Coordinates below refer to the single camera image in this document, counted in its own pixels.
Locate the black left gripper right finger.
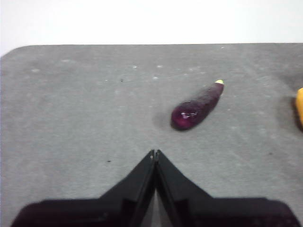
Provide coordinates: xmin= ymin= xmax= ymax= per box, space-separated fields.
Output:
xmin=155 ymin=149 xmax=302 ymax=227

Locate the purple eggplant with green stem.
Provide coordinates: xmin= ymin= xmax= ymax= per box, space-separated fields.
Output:
xmin=170 ymin=79 xmax=225 ymax=131

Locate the yellow corn cob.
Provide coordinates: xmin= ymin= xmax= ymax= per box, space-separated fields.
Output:
xmin=294 ymin=87 xmax=303 ymax=130

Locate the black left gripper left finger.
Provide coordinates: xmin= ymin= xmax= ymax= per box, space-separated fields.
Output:
xmin=10 ymin=149 xmax=156 ymax=227

